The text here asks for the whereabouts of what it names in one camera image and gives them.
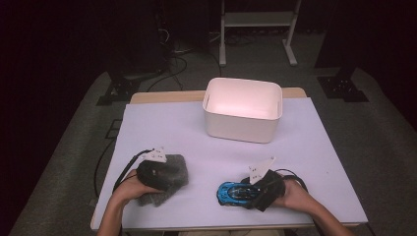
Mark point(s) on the white plastic bin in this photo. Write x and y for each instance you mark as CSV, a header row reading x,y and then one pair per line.
x,y
242,128

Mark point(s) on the black stand base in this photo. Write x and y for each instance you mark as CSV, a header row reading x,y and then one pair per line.
x,y
342,88
119,90

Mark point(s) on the grey fluffy cloth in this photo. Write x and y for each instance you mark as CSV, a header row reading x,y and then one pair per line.
x,y
178,167

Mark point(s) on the person's right hand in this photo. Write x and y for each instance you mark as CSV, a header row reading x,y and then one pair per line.
x,y
295,196

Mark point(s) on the blue toy car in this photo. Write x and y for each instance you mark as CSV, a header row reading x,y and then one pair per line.
x,y
232,193

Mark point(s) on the wooden table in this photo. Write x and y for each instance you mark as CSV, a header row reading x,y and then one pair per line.
x,y
164,96

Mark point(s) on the person's left hand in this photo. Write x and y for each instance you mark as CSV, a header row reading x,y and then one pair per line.
x,y
129,188

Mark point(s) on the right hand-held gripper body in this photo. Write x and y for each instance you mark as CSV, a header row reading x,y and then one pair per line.
x,y
270,190

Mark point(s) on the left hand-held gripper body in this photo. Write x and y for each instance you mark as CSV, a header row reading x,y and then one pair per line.
x,y
155,173

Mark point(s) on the white metal stand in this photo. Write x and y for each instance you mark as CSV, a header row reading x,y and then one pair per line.
x,y
255,19

